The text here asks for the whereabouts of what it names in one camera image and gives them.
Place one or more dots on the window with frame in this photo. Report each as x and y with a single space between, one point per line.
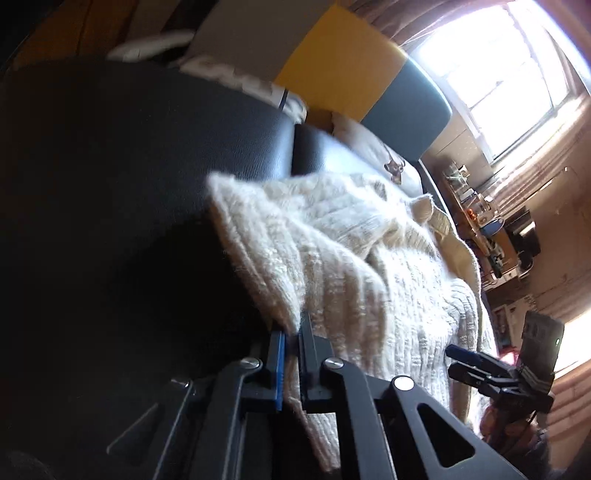
505 71

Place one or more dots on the black leather sofa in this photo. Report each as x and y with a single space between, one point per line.
113 280

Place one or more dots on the grey yellow blue chair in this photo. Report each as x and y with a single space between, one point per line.
334 61

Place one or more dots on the right hand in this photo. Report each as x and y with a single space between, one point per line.
527 448

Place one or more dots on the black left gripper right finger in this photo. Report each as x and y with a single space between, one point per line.
389 429

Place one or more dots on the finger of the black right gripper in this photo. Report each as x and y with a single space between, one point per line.
479 360
490 378

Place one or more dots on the white printed pillow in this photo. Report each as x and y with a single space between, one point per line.
378 154

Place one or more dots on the cream knitted sweater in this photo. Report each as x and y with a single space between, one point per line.
383 276

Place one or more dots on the brown curtain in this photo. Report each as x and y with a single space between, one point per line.
405 21

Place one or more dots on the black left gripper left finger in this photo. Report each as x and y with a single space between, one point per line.
196 429

